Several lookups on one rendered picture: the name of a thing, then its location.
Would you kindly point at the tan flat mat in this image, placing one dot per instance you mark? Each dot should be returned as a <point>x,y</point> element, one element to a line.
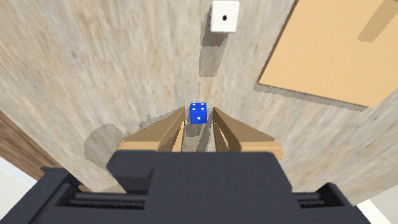
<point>340,49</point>

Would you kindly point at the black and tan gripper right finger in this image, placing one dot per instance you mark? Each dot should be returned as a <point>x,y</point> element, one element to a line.
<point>241,137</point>

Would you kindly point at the white die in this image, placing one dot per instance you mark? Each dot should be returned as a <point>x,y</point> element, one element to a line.
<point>223,16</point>

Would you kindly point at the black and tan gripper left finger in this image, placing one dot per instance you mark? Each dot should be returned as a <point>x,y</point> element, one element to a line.
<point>159,135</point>

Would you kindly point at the blue die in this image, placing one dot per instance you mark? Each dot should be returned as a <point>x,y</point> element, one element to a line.
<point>198,113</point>

